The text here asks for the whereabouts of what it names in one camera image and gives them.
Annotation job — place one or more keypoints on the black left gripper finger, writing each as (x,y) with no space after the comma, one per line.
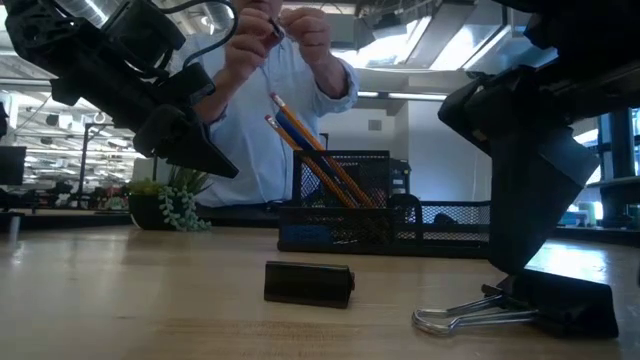
(185,145)

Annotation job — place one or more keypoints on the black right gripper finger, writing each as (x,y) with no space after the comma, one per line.
(535,200)

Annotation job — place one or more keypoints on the orange pencil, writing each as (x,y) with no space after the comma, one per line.
(287,137)
(305,130)

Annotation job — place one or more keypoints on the black binder clip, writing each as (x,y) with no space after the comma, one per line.
(307,285)
(575,305)

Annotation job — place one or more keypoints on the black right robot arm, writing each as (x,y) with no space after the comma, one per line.
(590,30)

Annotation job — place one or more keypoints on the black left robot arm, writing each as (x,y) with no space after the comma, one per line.
(35,30)

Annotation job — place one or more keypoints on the black mesh desk organizer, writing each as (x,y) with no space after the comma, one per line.
(350,235)

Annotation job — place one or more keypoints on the small potted succulent plant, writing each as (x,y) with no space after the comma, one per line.
(172,205)

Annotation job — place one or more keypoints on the person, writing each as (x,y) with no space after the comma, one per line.
(260,150)

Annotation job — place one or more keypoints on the black stand pole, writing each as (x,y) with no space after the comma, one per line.
(620,160)

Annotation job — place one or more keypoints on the person's right hand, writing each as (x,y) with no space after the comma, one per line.
(247,42)

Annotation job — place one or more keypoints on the person's hand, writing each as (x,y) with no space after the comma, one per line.
(247,42)
(310,32)

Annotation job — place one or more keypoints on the black box with label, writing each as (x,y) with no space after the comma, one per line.
(400,177)

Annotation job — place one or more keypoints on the small black held object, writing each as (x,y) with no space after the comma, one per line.
(276,29)

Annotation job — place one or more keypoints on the person's left hand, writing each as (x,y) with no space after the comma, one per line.
(310,32)

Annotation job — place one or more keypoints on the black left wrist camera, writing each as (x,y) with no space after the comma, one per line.
(145,30)

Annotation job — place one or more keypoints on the black aluminium table frame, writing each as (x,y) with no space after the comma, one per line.
(75,220)

